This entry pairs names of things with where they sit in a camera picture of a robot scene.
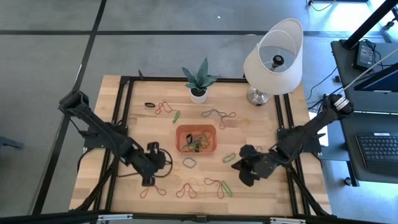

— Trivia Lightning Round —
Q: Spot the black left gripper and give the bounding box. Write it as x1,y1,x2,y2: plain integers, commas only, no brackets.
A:
136,152,167,187

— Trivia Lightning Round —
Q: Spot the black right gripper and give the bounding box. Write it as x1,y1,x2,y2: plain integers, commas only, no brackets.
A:
231,149,282,187

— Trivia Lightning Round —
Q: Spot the long red rubber band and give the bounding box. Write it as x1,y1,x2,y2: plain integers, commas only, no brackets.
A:
203,177,225,200
175,182,198,199

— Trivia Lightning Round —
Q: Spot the blue rubber band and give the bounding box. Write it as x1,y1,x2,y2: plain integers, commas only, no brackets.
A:
182,157,198,170

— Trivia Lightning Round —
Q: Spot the long grey-blue rubber band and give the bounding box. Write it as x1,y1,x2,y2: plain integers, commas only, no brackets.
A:
201,108,229,119

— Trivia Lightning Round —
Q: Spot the orange plastic bin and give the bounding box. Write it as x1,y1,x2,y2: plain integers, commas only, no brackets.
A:
175,124,218,155

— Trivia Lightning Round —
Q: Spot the white sheet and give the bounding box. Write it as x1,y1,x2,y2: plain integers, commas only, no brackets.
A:
308,111,330,147

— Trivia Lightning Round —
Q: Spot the potted snake plant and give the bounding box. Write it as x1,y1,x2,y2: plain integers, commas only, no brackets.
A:
182,57,220,105

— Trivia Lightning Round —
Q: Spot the white shade table lamp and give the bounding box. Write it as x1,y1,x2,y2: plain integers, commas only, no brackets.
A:
243,17,304,106

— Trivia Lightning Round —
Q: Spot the black keyboard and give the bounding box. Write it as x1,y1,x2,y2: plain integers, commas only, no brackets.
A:
355,132,398,178

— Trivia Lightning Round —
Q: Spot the dark grey furniture leg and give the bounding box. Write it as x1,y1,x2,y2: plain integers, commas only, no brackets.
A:
0,136,24,151

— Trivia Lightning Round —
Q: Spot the black desk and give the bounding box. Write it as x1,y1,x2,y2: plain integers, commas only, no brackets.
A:
330,39,398,185

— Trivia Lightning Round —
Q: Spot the dark computer monitor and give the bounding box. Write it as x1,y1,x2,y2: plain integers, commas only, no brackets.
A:
353,62,398,93

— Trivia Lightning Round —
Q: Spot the black power adapter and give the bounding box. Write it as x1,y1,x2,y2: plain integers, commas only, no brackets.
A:
353,41,376,72

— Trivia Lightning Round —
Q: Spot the black diagonal pole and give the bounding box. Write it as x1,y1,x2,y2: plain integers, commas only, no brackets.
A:
341,0,398,50

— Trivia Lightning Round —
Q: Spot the left arm cable loop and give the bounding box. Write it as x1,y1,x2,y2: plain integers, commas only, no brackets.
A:
118,148,174,179

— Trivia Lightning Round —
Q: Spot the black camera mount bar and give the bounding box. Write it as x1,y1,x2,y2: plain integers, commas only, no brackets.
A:
0,208,398,224

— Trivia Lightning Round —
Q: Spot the silver mount bracket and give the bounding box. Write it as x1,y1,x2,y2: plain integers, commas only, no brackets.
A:
98,213,133,222
269,217,307,224

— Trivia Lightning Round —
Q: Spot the thin hanging cord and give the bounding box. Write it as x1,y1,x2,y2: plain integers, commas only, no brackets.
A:
341,55,398,91

